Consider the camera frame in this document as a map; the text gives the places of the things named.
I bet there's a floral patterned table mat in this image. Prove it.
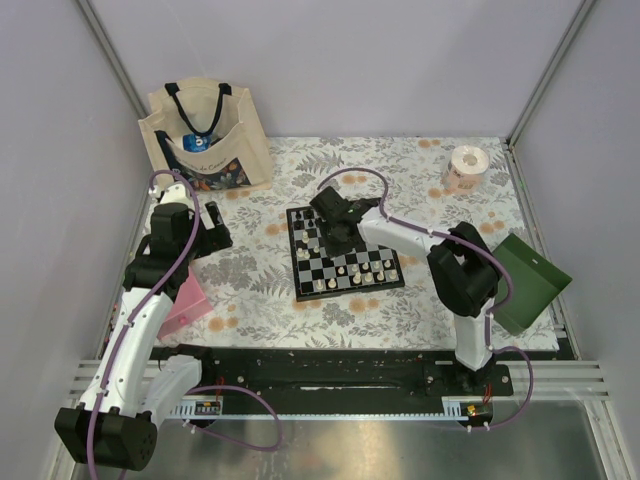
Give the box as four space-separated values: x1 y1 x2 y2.
163 137 527 350

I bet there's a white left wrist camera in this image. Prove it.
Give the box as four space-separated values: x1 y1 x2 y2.
148 183 194 208

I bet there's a cream canvas tote bag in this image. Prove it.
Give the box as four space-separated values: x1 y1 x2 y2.
138 77 274 191

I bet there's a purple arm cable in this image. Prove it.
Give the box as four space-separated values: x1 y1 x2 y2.
317 167 535 432
84 169 284 480

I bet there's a pink plastic box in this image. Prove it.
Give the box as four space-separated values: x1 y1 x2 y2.
157 268 213 340

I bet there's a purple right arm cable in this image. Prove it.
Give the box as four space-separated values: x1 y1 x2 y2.
317 167 535 432

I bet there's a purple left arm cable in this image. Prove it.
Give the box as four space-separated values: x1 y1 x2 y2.
84 169 284 480

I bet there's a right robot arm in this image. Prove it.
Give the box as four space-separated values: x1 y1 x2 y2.
310 187 503 396

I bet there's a black magnetic chess board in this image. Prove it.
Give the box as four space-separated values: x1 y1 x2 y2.
286 206 405 302

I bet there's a blue white bottle in bag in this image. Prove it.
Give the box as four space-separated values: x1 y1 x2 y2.
182 133 211 153

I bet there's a white slotted cable duct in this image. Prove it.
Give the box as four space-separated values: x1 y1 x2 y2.
167 396 224 421

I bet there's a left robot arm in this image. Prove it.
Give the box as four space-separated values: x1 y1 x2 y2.
54 201 232 471

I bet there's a pink wrapped toilet paper roll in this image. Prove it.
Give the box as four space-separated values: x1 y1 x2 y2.
442 145 490 194

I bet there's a dark green plastic box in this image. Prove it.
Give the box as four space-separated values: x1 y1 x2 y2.
493 233 572 336

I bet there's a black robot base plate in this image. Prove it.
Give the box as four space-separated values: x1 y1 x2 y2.
151 344 514 416

